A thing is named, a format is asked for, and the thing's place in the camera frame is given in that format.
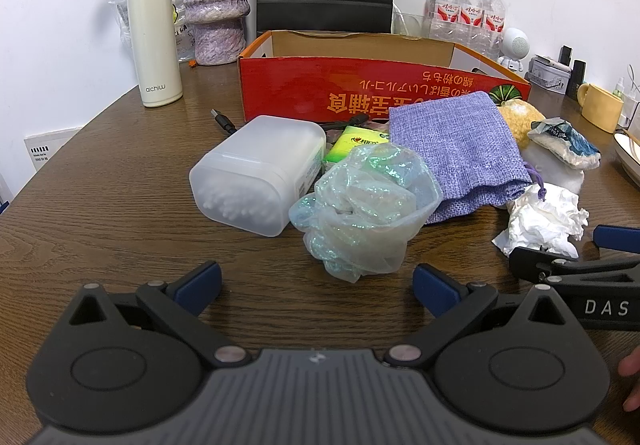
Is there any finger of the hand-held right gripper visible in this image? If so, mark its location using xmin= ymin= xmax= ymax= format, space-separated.
xmin=592 ymin=224 xmax=640 ymax=255
xmin=509 ymin=246 xmax=640 ymax=284

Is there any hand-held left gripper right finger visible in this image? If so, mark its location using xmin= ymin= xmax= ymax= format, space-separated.
xmin=382 ymin=263 xmax=581 ymax=368

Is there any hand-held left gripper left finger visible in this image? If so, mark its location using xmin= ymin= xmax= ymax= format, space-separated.
xmin=67 ymin=261 xmax=251 ymax=368

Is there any white tissue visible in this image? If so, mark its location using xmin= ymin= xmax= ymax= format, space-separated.
xmin=492 ymin=182 xmax=590 ymax=260

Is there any blue white snack packet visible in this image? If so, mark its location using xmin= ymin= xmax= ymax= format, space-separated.
xmin=528 ymin=118 xmax=600 ymax=170

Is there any iridescent plastic bag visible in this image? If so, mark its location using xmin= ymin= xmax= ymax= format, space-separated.
xmin=288 ymin=145 xmax=444 ymax=284

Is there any translucent cotton swab box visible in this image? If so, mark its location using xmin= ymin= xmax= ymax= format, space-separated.
xmin=189 ymin=116 xmax=327 ymax=239

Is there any purple burlap pouch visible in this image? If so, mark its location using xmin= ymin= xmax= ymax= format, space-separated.
xmin=387 ymin=91 xmax=534 ymax=226

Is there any yellow plush toy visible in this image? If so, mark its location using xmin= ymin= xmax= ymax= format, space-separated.
xmin=497 ymin=100 xmax=547 ymax=148

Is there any green tissue pack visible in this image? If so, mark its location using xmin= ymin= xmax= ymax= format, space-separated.
xmin=322 ymin=125 xmax=392 ymax=166

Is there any black usb cable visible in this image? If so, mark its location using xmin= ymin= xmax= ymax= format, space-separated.
xmin=210 ymin=109 xmax=373 ymax=136

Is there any red cardboard box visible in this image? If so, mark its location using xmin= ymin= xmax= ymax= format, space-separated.
xmin=237 ymin=30 xmax=532 ymax=126

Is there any wooden desktop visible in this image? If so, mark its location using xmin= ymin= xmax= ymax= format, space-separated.
xmin=0 ymin=59 xmax=640 ymax=445

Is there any person's right hand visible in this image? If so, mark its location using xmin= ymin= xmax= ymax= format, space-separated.
xmin=617 ymin=344 xmax=640 ymax=412

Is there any white bowl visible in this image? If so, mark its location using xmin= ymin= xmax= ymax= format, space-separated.
xmin=614 ymin=130 xmax=640 ymax=176

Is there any yellow mug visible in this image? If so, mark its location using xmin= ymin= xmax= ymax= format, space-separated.
xmin=577 ymin=82 xmax=626 ymax=134

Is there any small white tin box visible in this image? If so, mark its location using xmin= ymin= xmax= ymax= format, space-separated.
xmin=529 ymin=54 xmax=574 ymax=94

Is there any white robot figurine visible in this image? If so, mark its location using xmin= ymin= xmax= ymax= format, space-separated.
xmin=500 ymin=27 xmax=537 ymax=74

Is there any clear water bottle red label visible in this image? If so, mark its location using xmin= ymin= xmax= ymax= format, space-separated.
xmin=456 ymin=0 xmax=486 ymax=50
xmin=480 ymin=0 xmax=507 ymax=62
xmin=425 ymin=0 xmax=462 ymax=46

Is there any white thermos bottle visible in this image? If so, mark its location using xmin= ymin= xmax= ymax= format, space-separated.
xmin=125 ymin=0 xmax=184 ymax=108

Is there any clear smiley plastic bag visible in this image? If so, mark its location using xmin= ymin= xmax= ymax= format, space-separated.
xmin=107 ymin=0 xmax=195 ymax=64

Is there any clear glass cup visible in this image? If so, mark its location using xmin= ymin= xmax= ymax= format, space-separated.
xmin=392 ymin=5 xmax=432 ymax=40

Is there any purple textured vase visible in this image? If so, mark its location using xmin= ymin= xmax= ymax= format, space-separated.
xmin=182 ymin=0 xmax=249 ymax=66

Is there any white wall outlet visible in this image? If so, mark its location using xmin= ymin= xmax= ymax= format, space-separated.
xmin=24 ymin=127 xmax=84 ymax=172

